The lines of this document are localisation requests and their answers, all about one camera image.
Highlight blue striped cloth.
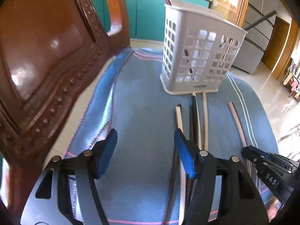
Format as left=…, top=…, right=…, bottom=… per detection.
left=63, top=48, right=279, bottom=225

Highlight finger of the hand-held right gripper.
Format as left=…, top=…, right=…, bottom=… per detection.
left=241, top=145, right=270, bottom=167
left=267, top=153, right=299, bottom=170

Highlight teal kitchen cabinets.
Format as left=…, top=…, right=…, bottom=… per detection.
left=89, top=0, right=211, bottom=40

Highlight wooden framed glass door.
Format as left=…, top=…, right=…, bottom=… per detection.
left=199, top=0, right=251, bottom=29

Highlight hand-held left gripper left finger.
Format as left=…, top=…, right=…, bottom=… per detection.
left=21, top=128, right=118, bottom=225

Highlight beige square chopstick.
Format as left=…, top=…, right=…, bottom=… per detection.
left=175, top=105, right=188, bottom=225

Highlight cream white chopstick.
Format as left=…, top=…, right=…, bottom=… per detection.
left=202, top=92, right=209, bottom=151

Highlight person's right hand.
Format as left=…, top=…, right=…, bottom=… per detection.
left=267, top=200, right=282, bottom=223

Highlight dark brown chopstick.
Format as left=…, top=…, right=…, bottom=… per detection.
left=163, top=145, right=180, bottom=225

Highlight light tan chopstick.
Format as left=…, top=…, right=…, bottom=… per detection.
left=228, top=101, right=254, bottom=179

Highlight carved wooden chair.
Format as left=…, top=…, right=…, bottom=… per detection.
left=0, top=0, right=132, bottom=216

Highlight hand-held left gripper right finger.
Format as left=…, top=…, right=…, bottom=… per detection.
left=174, top=129, right=269, bottom=225

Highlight cluttered shelf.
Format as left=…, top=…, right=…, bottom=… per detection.
left=282, top=58, right=300, bottom=101

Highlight white plastic utensil basket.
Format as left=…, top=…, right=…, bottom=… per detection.
left=160, top=0, right=248, bottom=96

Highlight brown wooden door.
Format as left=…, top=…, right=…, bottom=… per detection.
left=261, top=16, right=300, bottom=82

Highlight long black chopstick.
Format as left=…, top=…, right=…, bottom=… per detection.
left=245, top=10, right=277, bottom=31

